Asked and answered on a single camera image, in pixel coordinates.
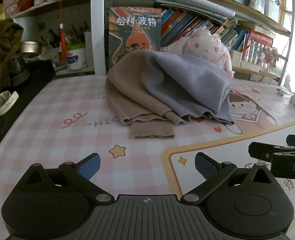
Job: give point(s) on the stack of red boxes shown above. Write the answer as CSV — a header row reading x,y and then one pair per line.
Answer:
x,y
258,45

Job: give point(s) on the pink white plush toy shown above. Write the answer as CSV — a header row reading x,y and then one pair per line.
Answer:
x,y
207,47

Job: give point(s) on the white frame bookshelf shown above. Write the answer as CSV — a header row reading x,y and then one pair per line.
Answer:
x,y
98,42

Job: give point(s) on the cluster of small figurines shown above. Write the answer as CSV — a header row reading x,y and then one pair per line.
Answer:
x,y
270,57

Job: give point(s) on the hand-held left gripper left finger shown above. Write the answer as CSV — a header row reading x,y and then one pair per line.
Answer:
x,y
92,165

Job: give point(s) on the white wristwatch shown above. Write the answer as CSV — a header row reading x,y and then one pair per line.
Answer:
x,y
5,103

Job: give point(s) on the flat white box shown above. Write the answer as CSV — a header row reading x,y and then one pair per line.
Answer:
x,y
250,65

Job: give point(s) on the brown bag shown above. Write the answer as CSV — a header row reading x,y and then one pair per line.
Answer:
x,y
1,47

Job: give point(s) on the grey-blue fleece garment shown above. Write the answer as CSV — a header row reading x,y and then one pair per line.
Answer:
x,y
190,82

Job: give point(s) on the tall white box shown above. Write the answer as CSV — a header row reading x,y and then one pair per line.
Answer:
x,y
235,58

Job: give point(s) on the round metal tin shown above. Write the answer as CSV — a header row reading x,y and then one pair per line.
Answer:
x,y
31,47

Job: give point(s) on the row of colourful books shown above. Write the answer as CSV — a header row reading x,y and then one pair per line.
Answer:
x,y
200,26

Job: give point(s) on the small white plug adapter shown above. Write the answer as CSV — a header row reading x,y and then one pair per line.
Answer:
x,y
282,92

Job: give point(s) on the white jar green lid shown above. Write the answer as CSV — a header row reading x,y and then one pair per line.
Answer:
x,y
77,57

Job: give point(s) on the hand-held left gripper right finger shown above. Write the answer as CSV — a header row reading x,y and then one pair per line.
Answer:
x,y
204,166

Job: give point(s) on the pink checked desk mat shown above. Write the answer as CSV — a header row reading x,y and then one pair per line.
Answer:
x,y
62,142

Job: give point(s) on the pen holder with pens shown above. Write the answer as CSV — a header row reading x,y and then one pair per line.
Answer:
x,y
53,42

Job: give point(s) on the large orange cover book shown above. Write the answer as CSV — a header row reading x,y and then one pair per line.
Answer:
x,y
133,32

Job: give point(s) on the grey tablet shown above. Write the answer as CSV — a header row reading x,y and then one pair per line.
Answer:
x,y
200,5

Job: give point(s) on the red tassel ornament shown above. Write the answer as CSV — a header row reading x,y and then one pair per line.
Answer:
x,y
63,45

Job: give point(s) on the dark round pot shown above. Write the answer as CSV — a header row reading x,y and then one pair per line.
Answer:
x,y
18,67

